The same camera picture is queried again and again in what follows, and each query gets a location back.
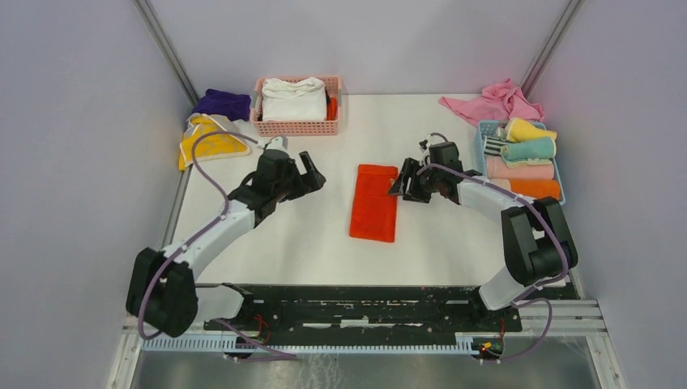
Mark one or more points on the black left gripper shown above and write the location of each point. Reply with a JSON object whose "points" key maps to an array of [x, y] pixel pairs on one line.
{"points": [[302, 186]]}

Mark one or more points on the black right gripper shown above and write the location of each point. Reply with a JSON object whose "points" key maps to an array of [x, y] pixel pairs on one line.
{"points": [[409, 169]]}

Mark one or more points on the orange red towel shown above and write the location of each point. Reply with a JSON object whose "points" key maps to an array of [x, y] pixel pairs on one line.
{"points": [[374, 211]]}

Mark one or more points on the yellow green teal towel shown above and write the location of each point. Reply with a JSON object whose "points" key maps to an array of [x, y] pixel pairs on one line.
{"points": [[533, 152]]}

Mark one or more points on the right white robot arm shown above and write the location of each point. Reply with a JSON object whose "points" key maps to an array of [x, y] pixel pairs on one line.
{"points": [[538, 246]]}

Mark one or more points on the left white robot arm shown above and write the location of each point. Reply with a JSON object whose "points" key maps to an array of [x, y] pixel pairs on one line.
{"points": [[163, 291]]}

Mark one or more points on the orange cloth in pink basket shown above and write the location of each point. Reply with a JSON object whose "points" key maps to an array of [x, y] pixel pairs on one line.
{"points": [[331, 108]]}

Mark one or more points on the white folded cloth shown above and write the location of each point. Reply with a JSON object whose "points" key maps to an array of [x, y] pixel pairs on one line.
{"points": [[301, 101]]}

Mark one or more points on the rolled striped towel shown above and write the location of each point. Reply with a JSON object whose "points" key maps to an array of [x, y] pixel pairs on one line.
{"points": [[492, 145]]}

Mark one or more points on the blue perforated basket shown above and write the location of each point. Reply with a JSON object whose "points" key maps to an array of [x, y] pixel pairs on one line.
{"points": [[490, 128]]}

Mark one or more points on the pink perforated basket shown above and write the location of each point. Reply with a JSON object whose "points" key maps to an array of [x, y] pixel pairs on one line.
{"points": [[268, 129]]}

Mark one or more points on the purple cloth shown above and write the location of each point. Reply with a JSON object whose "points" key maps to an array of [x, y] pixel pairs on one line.
{"points": [[230, 105]]}

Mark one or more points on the rolled yellow towel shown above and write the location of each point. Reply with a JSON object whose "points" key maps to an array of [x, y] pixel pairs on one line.
{"points": [[519, 130]]}

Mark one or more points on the pink crumpled towel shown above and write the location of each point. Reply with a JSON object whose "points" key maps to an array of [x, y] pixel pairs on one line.
{"points": [[498, 101]]}

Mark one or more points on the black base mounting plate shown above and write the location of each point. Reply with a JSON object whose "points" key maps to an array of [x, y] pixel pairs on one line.
{"points": [[367, 315]]}

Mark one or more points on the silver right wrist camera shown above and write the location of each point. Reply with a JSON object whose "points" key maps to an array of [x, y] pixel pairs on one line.
{"points": [[424, 146]]}

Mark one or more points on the aluminium corner rail left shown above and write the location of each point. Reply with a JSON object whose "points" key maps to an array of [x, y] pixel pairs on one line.
{"points": [[165, 45]]}

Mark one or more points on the aluminium corner rail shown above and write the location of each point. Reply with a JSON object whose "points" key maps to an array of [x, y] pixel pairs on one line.
{"points": [[558, 30], [165, 45]]}

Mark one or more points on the aluminium corner rail right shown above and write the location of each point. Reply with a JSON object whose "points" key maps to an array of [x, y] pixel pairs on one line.
{"points": [[558, 30]]}

